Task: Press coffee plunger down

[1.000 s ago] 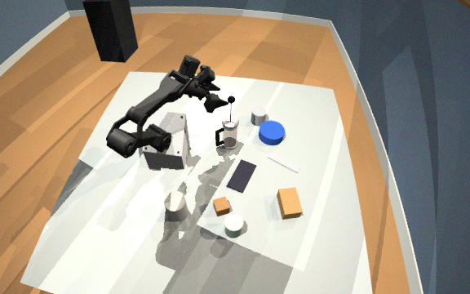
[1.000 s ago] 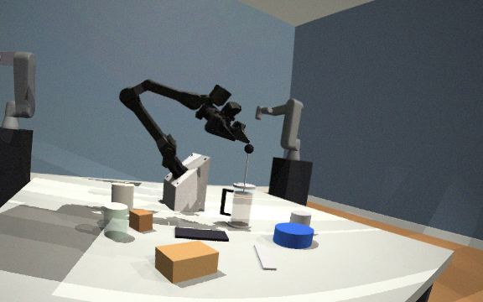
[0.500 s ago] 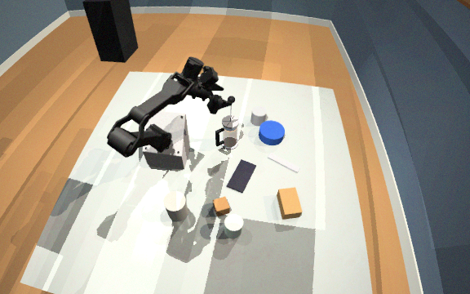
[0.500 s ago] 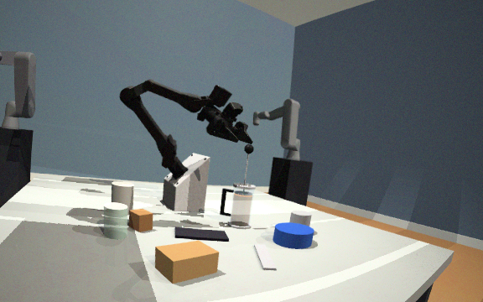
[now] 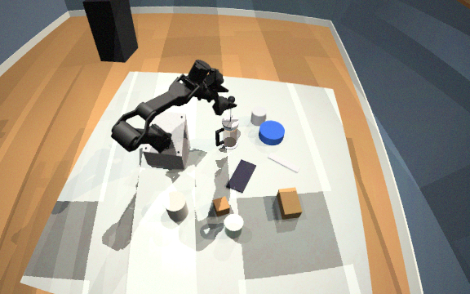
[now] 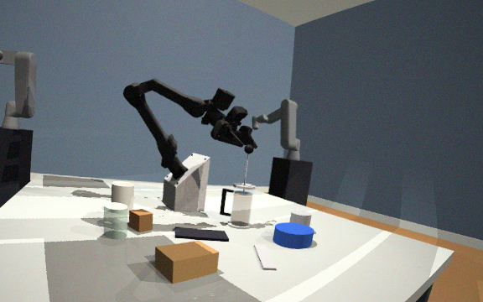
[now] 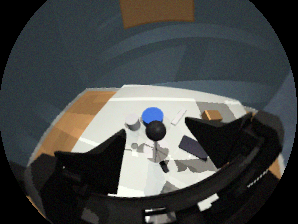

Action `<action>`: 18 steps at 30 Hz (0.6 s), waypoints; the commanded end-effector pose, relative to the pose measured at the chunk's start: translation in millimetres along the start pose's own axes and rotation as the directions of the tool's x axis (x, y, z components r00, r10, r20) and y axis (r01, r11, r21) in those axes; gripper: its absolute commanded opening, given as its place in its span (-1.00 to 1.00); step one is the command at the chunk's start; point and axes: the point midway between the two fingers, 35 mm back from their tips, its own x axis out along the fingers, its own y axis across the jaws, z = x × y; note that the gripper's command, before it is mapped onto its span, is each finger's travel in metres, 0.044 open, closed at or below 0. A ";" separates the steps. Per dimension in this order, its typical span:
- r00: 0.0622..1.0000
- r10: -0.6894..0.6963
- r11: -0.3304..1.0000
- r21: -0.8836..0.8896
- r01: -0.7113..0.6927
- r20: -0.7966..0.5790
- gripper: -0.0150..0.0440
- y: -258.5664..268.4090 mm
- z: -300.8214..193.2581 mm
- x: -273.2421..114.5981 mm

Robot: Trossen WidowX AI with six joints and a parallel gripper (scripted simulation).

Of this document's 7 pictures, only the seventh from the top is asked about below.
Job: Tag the blue cylinder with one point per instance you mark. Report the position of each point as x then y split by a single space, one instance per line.
151 114

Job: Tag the white cylinder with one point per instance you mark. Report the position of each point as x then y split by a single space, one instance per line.
133 122

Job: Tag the glass french press with black handle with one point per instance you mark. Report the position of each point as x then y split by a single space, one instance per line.
156 150

